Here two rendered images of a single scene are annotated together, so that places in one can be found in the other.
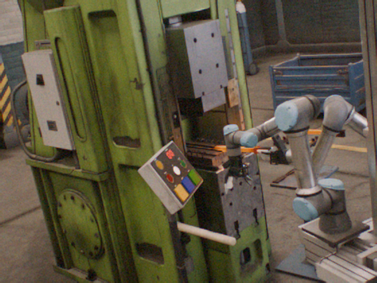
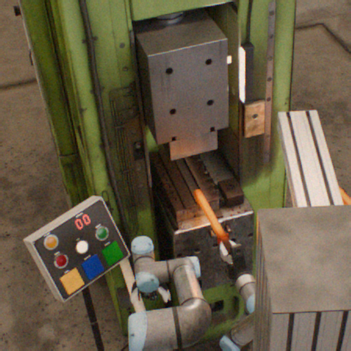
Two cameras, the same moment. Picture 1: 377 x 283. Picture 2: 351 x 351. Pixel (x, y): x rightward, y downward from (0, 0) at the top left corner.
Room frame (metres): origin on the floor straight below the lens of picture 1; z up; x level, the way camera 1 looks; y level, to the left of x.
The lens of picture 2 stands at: (1.43, -1.06, 2.91)
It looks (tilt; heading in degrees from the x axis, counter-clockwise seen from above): 42 degrees down; 29
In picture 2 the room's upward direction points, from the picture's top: 5 degrees counter-clockwise
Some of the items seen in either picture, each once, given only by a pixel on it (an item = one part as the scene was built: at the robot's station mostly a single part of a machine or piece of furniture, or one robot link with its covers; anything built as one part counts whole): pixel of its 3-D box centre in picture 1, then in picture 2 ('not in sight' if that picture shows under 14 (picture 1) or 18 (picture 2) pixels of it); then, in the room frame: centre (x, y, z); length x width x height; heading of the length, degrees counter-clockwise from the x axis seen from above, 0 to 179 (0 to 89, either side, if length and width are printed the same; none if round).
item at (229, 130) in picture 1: (232, 136); (142, 253); (2.67, -0.22, 1.23); 0.09 x 0.08 x 0.11; 33
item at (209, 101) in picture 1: (188, 98); (178, 116); (3.35, -0.05, 1.32); 0.42 x 0.20 x 0.10; 43
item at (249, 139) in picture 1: (248, 138); (151, 273); (2.60, -0.29, 1.23); 0.11 x 0.11 x 0.08; 33
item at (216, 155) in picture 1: (198, 153); (182, 179); (3.35, -0.05, 0.96); 0.42 x 0.20 x 0.09; 43
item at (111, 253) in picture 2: (193, 177); (111, 253); (2.79, 0.01, 1.01); 0.07 x 0.05 x 0.07; 158
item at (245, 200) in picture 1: (209, 188); (196, 215); (3.39, -0.08, 0.69); 0.56 x 0.38 x 0.45; 43
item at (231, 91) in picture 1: (231, 92); (254, 118); (3.50, -0.33, 1.27); 0.09 x 0.02 x 0.17; 133
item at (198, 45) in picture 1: (186, 57); (184, 63); (3.37, -0.08, 1.56); 0.42 x 0.39 x 0.40; 43
